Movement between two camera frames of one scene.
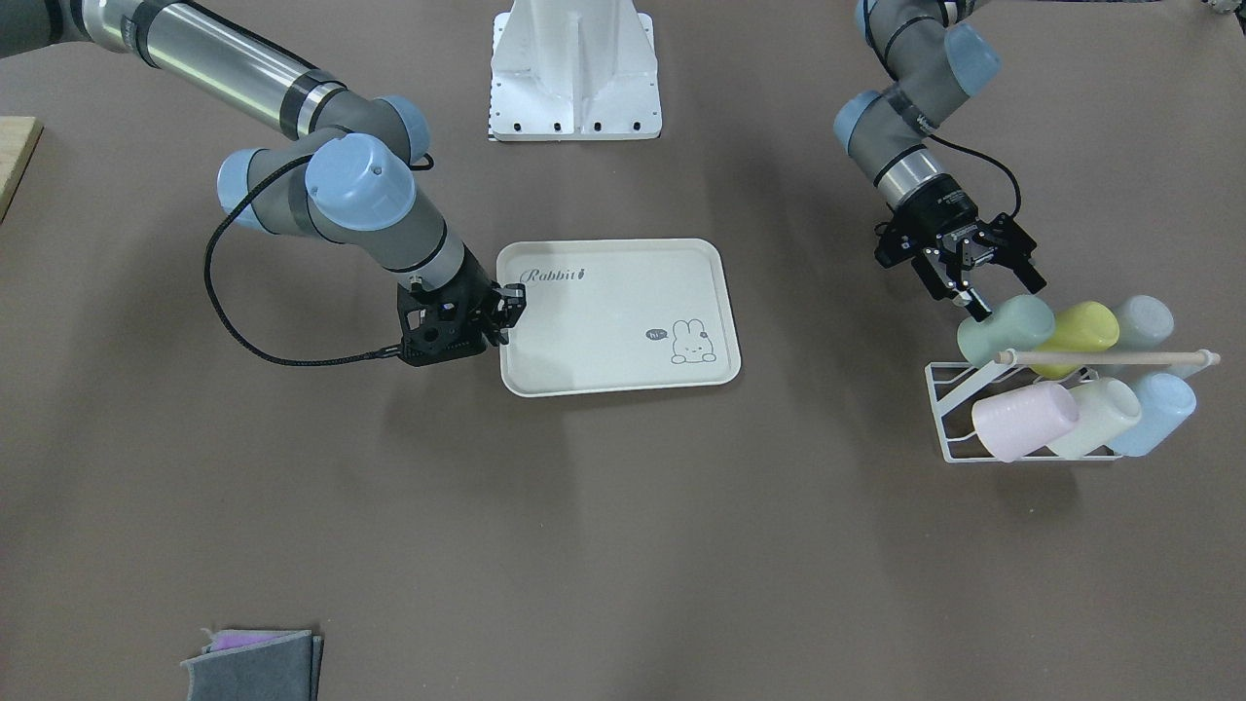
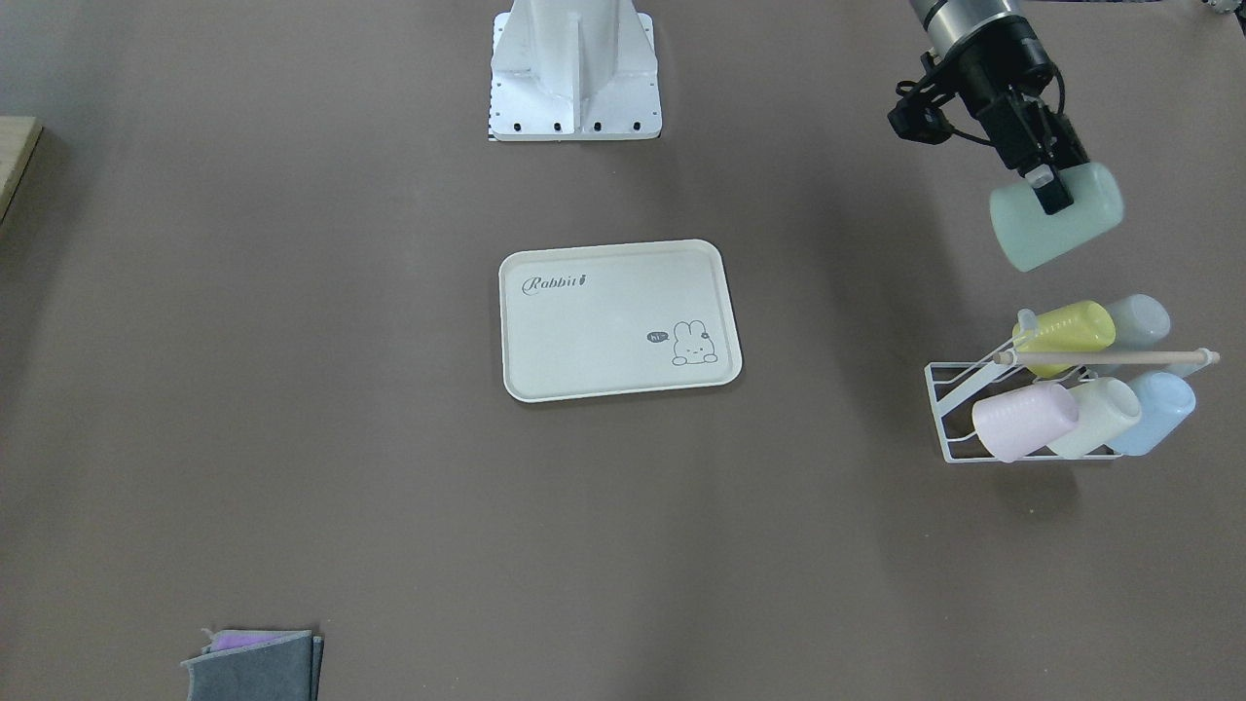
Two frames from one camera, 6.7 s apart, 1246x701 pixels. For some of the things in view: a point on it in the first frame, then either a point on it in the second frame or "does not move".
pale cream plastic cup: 1107,409 does not move
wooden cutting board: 19,136 does not move
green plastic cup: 1022,322 to 1031,239
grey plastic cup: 1146,324 does not move
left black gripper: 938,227 to 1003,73
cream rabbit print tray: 602,315 does not move
